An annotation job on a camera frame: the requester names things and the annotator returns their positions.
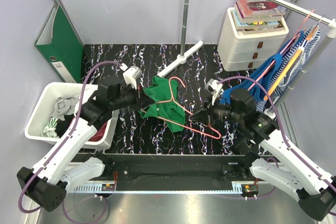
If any purple cable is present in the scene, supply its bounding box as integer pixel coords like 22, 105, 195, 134
216, 76, 336, 200
17, 60, 127, 223

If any green tank top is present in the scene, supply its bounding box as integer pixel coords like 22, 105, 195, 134
139, 76, 185, 133

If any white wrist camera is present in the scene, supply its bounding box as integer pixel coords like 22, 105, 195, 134
205, 79, 223, 105
123, 66, 142, 89

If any grey garment in bin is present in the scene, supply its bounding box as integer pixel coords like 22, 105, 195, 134
51, 97, 79, 121

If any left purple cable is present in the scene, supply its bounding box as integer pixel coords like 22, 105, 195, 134
17, 60, 127, 223

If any green lever arch binder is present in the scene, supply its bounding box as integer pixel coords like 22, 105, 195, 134
35, 6, 83, 83

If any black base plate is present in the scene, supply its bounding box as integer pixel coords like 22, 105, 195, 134
69, 153, 271, 192

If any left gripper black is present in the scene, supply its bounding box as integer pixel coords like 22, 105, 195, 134
110, 81, 155, 111

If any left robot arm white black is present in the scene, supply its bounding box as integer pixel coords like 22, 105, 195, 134
17, 83, 155, 212

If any white three-drawer unit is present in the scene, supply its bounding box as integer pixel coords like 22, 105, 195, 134
217, 7, 289, 72

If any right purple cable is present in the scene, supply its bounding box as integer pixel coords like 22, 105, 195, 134
216, 76, 336, 200

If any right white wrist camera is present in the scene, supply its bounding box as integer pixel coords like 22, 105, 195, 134
205, 79, 223, 105

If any bottom book yellow black cover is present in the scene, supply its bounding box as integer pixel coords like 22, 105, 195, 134
238, 21, 284, 35

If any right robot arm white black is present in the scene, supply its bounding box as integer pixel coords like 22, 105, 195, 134
190, 89, 335, 221

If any pink hanger with blue top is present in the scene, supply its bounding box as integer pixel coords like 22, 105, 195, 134
248, 9, 315, 92

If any maroon garment in bin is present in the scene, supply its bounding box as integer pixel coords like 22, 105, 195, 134
89, 123, 108, 142

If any orange wooden hanger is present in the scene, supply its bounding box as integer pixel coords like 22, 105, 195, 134
268, 25, 320, 96

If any white laundry bin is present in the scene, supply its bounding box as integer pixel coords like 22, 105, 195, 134
24, 82, 119, 150

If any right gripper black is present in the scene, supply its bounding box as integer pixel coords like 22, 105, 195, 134
190, 94, 244, 127

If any blue white striped top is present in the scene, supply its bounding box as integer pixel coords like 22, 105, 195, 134
250, 26, 321, 99

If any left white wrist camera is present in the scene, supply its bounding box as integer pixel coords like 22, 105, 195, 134
123, 66, 142, 89

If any green white striped garment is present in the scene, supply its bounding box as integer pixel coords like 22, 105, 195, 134
41, 118, 59, 138

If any top book pink cover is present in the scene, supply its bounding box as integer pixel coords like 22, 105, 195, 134
236, 0, 287, 18

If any middle book teal cover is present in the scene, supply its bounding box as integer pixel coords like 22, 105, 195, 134
230, 9, 282, 29

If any white garment in bin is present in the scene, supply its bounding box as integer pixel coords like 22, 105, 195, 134
74, 102, 80, 116

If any metal clothes rack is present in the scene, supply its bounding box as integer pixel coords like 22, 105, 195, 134
157, 0, 335, 108

